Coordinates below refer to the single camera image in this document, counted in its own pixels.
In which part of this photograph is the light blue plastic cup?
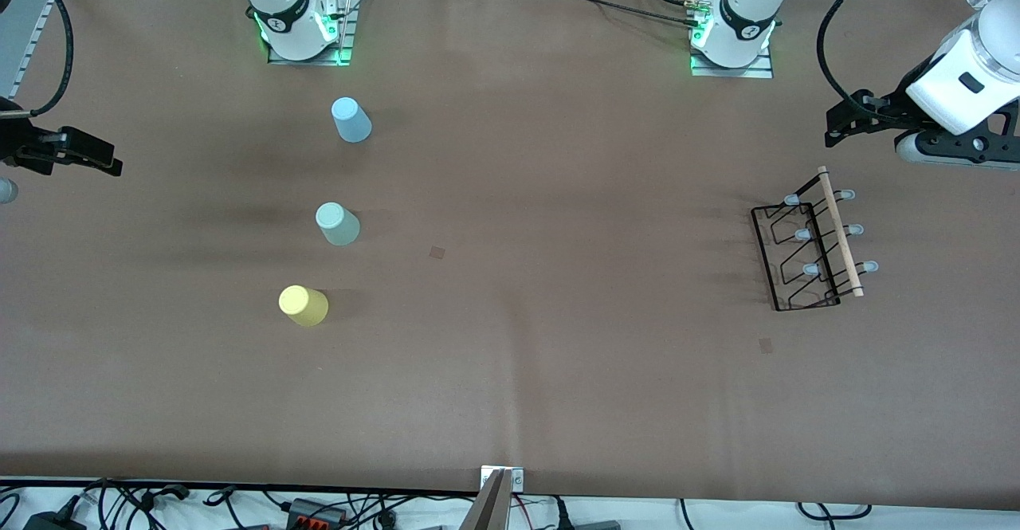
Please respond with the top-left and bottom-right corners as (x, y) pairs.
(331, 97), (373, 144)

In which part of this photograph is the pale green plastic cup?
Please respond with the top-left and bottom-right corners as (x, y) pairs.
(316, 202), (361, 247)

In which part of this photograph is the table cover sheet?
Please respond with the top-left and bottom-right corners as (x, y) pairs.
(0, 0), (1020, 511)

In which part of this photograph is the aluminium profile beam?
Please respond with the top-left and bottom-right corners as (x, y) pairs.
(460, 468), (515, 530)

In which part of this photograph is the black braided table cable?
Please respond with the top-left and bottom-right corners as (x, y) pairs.
(510, 0), (706, 29)

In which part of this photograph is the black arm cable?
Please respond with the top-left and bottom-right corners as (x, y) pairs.
(24, 0), (77, 116)
(816, 0), (889, 116)

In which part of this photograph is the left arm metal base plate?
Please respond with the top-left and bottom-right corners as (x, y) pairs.
(690, 42), (775, 79)

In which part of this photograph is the small metal corner bracket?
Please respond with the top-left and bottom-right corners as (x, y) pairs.
(480, 466), (525, 493)

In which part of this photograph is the looped black floor cable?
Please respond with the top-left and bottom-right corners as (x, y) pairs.
(797, 501), (871, 521)

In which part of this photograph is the black orange cable connector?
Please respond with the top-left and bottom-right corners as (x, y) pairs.
(285, 498), (348, 528)

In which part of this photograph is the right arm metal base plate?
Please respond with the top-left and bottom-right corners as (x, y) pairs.
(267, 0), (356, 67)

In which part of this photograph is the yellow plastic cup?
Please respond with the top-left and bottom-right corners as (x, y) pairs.
(278, 285), (329, 328)

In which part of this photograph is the black wire cup holder rack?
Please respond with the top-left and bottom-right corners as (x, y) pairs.
(751, 166), (879, 312)

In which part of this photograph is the slotted aluminium edge rail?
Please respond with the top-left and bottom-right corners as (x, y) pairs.
(11, 0), (84, 99)

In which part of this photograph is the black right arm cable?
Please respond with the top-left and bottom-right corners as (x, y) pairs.
(24, 0), (77, 116)

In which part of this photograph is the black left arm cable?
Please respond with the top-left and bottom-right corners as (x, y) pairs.
(816, 0), (889, 116)

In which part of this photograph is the black power adapter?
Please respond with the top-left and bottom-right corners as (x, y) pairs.
(22, 510), (87, 530)

